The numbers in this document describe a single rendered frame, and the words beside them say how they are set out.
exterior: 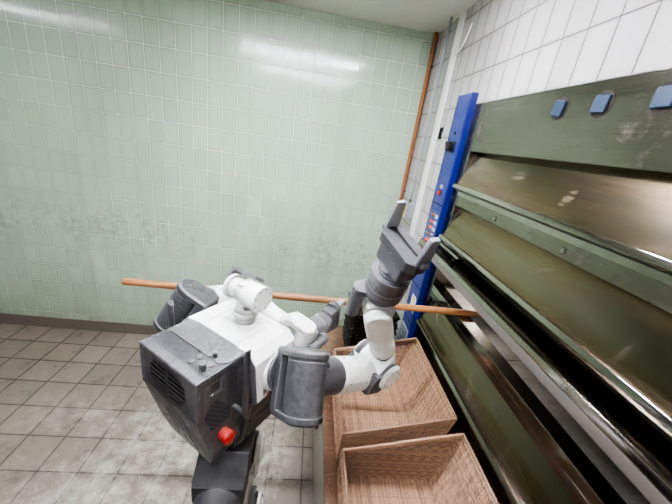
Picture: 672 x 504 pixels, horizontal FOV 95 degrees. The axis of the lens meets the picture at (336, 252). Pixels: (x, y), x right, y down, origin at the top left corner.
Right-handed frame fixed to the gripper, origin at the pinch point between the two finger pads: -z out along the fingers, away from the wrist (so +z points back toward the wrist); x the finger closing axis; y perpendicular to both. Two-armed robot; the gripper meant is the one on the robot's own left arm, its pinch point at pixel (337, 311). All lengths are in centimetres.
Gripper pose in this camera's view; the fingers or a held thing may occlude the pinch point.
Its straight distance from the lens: 130.8
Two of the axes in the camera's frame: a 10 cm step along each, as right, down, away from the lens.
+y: 8.4, 2.8, -4.6
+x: -1.3, 9.3, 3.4
